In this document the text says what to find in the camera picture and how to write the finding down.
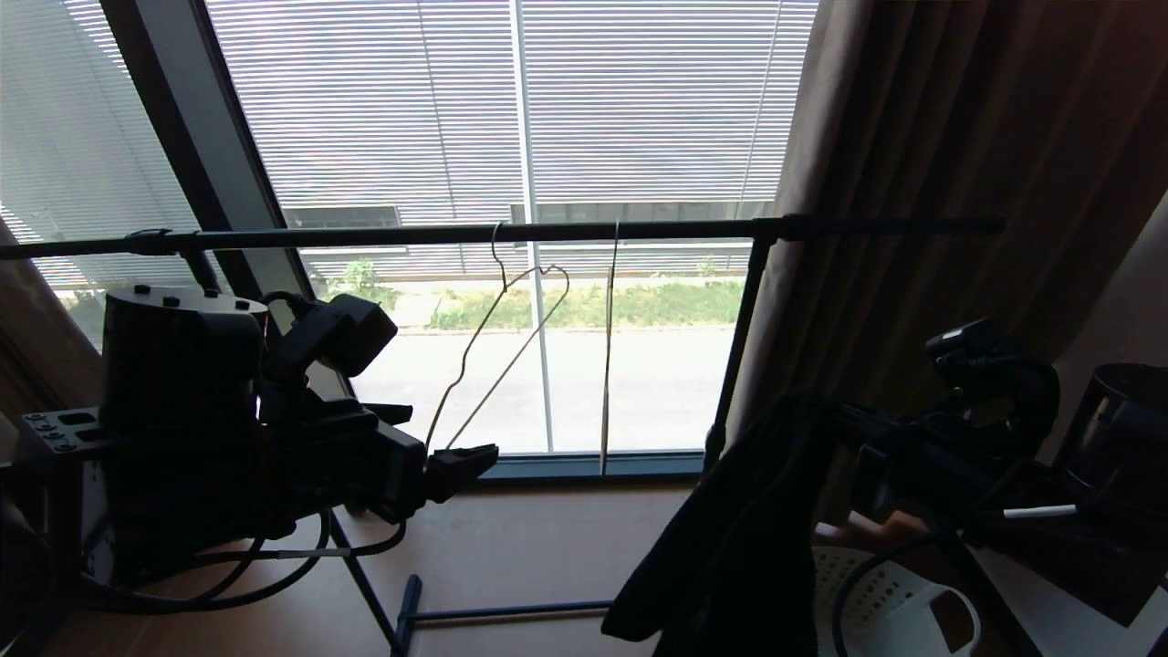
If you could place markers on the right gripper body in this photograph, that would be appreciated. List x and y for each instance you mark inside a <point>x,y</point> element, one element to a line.
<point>922,465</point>

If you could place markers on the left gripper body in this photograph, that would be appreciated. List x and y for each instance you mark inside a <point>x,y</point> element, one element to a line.
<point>383,474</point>

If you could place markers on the black garment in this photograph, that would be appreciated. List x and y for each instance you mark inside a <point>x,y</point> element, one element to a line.
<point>748,547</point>

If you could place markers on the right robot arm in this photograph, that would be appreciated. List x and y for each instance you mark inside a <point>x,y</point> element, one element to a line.
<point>1122,438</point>

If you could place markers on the white laundry basket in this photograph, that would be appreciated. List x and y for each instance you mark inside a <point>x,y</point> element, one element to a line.
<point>867,593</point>

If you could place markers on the black clothes rack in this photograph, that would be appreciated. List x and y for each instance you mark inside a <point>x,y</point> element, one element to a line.
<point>639,231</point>

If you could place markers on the brown curtain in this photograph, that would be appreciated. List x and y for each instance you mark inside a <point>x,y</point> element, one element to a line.
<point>36,365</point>
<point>958,137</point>

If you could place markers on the window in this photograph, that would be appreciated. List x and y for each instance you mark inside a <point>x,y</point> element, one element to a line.
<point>196,137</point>

